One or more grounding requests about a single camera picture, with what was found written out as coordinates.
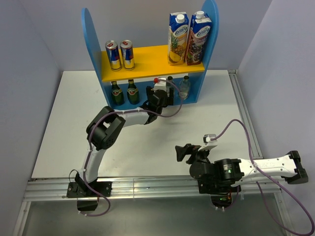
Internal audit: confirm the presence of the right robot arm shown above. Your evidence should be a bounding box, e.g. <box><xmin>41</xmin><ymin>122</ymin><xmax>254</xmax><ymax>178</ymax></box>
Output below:
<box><xmin>175</xmin><ymin>143</ymin><xmax>309</xmax><ymax>194</ymax></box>

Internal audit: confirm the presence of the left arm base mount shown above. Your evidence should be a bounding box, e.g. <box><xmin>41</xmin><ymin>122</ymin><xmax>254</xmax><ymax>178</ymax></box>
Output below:
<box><xmin>66</xmin><ymin>172</ymin><xmax>112</xmax><ymax>217</ymax></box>

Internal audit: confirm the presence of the berry juice carton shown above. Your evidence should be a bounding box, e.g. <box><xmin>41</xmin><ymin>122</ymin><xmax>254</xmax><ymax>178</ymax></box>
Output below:
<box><xmin>185</xmin><ymin>11</ymin><xmax>212</xmax><ymax>65</ymax></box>

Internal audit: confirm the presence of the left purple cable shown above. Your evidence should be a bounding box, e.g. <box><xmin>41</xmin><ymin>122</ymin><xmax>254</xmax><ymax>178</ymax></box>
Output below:
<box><xmin>68</xmin><ymin>78</ymin><xmax>183</xmax><ymax>217</ymax></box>

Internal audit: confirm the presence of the green glass bottle front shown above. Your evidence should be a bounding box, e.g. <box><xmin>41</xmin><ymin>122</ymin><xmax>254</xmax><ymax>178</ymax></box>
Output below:
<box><xmin>127</xmin><ymin>79</ymin><xmax>140</xmax><ymax>105</ymax></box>

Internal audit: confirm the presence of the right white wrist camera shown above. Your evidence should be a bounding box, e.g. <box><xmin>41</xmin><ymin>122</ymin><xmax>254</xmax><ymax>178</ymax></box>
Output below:
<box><xmin>198</xmin><ymin>134</ymin><xmax>218</xmax><ymax>151</ymax></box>

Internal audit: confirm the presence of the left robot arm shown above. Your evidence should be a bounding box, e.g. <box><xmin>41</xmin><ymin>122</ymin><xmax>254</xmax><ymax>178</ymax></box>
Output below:
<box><xmin>75</xmin><ymin>87</ymin><xmax>174</xmax><ymax>196</ymax></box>

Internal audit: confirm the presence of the aluminium rail frame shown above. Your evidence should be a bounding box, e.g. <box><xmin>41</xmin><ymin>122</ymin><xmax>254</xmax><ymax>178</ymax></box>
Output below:
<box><xmin>13</xmin><ymin>70</ymin><xmax>292</xmax><ymax>236</ymax></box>

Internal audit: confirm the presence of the purple cable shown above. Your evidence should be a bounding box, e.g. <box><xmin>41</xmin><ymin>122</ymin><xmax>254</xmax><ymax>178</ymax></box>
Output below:
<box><xmin>68</xmin><ymin>78</ymin><xmax>183</xmax><ymax>217</ymax></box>
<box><xmin>209</xmin><ymin>119</ymin><xmax>313</xmax><ymax>236</ymax></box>

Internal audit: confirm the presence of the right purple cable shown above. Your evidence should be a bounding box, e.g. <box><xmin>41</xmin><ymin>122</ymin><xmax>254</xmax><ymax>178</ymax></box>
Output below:
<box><xmin>209</xmin><ymin>119</ymin><xmax>313</xmax><ymax>236</ymax></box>

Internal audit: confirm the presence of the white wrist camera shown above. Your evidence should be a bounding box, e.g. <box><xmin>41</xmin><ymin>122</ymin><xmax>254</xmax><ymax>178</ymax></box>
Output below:
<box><xmin>198</xmin><ymin>134</ymin><xmax>218</xmax><ymax>151</ymax></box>
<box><xmin>153</xmin><ymin>77</ymin><xmax>167</xmax><ymax>92</ymax></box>

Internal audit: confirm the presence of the energy drink can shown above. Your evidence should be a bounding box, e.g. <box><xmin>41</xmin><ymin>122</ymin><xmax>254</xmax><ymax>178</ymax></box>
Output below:
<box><xmin>120</xmin><ymin>40</ymin><xmax>135</xmax><ymax>70</ymax></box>
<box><xmin>105</xmin><ymin>40</ymin><xmax>122</xmax><ymax>71</ymax></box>

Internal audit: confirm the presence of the blue and yellow shelf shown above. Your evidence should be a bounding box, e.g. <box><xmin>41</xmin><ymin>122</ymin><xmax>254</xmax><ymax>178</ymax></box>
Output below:
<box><xmin>81</xmin><ymin>0</ymin><xmax>219</xmax><ymax>110</ymax></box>

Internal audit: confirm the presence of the pineapple juice carton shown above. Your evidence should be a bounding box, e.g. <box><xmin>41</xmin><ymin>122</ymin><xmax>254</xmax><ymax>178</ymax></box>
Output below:
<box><xmin>167</xmin><ymin>12</ymin><xmax>189</xmax><ymax>65</ymax></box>

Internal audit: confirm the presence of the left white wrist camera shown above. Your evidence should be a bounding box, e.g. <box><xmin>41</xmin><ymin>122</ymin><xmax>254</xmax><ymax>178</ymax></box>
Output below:
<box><xmin>153</xmin><ymin>77</ymin><xmax>167</xmax><ymax>92</ymax></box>

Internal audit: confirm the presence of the clear glass bottle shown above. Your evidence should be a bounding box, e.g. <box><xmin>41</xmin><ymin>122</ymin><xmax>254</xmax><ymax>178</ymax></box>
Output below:
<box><xmin>166</xmin><ymin>76</ymin><xmax>174</xmax><ymax>95</ymax></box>
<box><xmin>178</xmin><ymin>75</ymin><xmax>190</xmax><ymax>100</ymax></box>

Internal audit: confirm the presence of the green glass bottle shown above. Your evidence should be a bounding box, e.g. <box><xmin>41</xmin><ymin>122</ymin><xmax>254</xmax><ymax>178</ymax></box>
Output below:
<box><xmin>111</xmin><ymin>81</ymin><xmax>125</xmax><ymax>106</ymax></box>
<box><xmin>127</xmin><ymin>79</ymin><xmax>140</xmax><ymax>105</ymax></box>

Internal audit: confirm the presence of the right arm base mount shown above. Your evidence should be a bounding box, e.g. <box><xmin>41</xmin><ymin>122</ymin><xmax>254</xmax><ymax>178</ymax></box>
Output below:
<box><xmin>197</xmin><ymin>180</ymin><xmax>241</xmax><ymax>207</ymax></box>

